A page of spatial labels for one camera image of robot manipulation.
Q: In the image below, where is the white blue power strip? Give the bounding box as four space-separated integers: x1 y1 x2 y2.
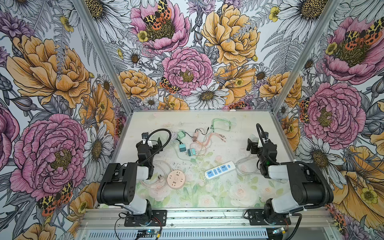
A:
205 161 236 180

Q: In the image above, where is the pink charger plug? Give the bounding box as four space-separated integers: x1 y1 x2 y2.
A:
193 132 199 142

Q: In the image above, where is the pink socket cord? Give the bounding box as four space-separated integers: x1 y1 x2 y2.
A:
138 159 169 190

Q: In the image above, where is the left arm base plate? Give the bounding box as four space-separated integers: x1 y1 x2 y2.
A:
124 210 168 227

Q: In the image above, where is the round pink socket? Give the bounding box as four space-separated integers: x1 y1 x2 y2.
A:
167 170 186 190

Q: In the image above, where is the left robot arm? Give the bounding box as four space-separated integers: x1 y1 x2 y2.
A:
97 129 172 227

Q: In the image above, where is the pink charging cable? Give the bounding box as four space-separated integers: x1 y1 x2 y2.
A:
194 132 227 154

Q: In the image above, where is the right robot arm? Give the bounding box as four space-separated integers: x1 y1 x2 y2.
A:
247 124 334 225

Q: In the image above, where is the green charger adapter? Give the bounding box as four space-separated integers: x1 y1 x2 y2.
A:
177 131 186 140

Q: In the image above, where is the black thin cable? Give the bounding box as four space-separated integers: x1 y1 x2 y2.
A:
183 127 210 139

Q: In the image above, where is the green coiled cable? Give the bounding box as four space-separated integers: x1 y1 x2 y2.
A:
209 118 232 133

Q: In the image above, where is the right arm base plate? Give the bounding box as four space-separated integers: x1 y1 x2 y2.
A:
244 209 291 226

